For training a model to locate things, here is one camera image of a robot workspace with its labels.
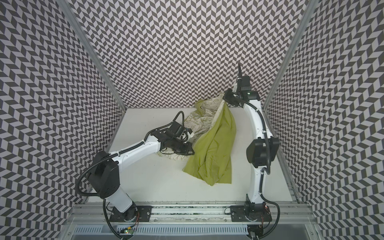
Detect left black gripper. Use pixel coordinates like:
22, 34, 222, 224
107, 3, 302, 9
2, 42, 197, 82
169, 135, 198, 154

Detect green jacket with printed lining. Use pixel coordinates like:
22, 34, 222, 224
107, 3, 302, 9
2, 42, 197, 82
157, 93, 237, 186

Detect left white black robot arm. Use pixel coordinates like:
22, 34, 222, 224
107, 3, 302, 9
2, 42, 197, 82
86, 131, 195, 213

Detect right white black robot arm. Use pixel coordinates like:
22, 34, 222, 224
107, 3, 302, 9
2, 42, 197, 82
223, 76, 280, 210

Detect small green circuit board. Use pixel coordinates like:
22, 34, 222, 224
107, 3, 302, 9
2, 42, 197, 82
120, 227, 135, 235

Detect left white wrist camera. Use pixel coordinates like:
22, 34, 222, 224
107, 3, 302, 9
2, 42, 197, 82
177, 128, 194, 142

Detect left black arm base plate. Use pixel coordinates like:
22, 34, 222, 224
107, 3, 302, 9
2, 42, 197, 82
109, 205, 153, 223

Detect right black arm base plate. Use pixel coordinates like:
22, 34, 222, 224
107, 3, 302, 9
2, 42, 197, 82
230, 205, 272, 223

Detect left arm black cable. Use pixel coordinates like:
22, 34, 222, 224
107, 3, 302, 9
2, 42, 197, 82
74, 110, 186, 240

